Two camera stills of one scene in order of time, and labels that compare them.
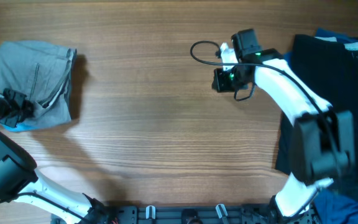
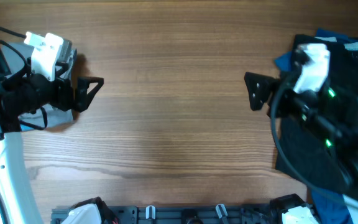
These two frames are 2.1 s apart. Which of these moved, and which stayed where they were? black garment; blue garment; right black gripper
Moved: right black gripper
Stayed: blue garment; black garment
